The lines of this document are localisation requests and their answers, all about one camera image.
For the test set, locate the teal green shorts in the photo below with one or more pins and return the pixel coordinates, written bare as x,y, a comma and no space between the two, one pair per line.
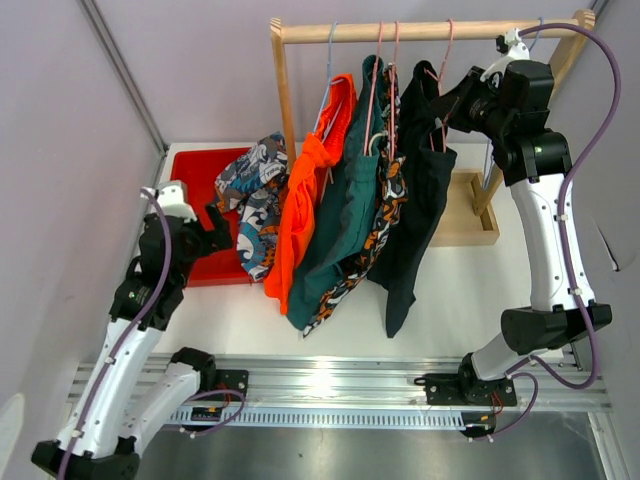
343,219

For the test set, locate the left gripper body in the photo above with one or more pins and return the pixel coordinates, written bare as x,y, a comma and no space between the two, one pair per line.
195,234

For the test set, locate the wooden clothes rack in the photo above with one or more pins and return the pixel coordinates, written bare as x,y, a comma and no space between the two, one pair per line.
469,218

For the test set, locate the pink hanger of teal shorts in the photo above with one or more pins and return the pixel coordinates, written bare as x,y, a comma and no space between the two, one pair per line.
373,121

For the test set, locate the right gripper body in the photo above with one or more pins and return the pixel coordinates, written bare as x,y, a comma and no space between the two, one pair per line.
483,111

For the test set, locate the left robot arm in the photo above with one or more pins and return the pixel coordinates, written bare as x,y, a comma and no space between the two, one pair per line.
106,436

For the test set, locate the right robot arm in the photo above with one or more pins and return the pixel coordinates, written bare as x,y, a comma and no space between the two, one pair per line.
536,168

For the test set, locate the aluminium rail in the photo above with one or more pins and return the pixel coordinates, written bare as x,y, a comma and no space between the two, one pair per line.
332,392

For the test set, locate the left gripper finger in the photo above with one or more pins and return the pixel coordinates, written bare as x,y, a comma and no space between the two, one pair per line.
213,243
219,223

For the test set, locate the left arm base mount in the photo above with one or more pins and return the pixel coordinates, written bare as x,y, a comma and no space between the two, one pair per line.
230,379

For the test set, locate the blue orange patterned shorts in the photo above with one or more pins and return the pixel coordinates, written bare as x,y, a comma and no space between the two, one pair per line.
255,185

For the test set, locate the blue hanger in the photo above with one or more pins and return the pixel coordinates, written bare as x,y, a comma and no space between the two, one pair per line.
330,75
488,169

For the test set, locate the red plastic bin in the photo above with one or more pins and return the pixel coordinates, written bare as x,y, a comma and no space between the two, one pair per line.
198,170

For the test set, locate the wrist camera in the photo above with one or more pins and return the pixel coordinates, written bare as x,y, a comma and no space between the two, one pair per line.
512,48
170,198

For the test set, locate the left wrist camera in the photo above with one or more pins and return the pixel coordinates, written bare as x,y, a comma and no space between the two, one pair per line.
170,198

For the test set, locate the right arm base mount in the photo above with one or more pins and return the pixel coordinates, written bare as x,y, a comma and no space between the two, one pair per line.
444,389

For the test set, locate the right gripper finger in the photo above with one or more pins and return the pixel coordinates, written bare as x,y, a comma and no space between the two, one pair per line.
450,101
456,119

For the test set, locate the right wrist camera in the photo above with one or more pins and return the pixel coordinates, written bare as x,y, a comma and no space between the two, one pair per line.
512,48

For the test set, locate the dark navy shorts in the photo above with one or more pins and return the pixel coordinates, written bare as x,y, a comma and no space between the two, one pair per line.
427,171

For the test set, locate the orange black patterned shorts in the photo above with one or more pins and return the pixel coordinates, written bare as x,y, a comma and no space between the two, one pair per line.
391,193

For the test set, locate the pink hanger of patterned shorts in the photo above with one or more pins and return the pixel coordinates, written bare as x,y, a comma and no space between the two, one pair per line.
393,93

